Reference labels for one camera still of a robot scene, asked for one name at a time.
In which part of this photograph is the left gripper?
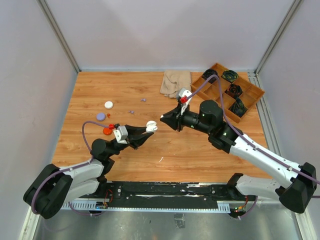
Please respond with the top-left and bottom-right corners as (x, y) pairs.
(107, 124), (154, 158)

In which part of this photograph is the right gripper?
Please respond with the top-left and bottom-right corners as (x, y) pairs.
(160, 102), (212, 135)

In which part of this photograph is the white earbud charging case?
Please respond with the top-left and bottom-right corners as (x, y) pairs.
(145, 120), (158, 133)

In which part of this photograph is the orange round case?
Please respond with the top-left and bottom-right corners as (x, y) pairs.
(102, 127), (113, 136)

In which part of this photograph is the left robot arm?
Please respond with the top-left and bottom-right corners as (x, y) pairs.
(23, 120), (158, 219)

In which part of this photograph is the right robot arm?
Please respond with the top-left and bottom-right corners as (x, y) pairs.
(160, 100), (318, 214)

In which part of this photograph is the purple round case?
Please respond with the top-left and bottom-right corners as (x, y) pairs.
(96, 112), (106, 121)

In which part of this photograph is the white round case far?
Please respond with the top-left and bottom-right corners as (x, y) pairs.
(104, 101), (114, 109)

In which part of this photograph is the beige folded cloth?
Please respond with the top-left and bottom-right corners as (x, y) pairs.
(160, 70), (192, 98)

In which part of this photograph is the dark rolled sock top-left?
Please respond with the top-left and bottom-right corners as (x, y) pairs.
(201, 68), (219, 84)

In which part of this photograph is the dark rolled sock bottom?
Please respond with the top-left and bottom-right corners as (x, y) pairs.
(229, 98), (248, 118)

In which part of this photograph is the dark rolled sock middle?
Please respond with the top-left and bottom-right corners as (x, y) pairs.
(225, 83), (243, 99)

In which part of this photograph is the dark rolled sock top-right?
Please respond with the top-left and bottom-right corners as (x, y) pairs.
(221, 70), (239, 84)

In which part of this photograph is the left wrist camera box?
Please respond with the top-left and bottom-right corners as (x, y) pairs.
(113, 125), (129, 144)

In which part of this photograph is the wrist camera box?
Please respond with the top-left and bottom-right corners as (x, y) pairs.
(176, 87), (192, 116)
(113, 125), (129, 144)

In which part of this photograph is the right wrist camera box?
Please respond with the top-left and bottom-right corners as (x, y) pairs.
(176, 87), (192, 116)

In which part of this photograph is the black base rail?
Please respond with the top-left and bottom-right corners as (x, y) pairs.
(72, 180), (251, 211)

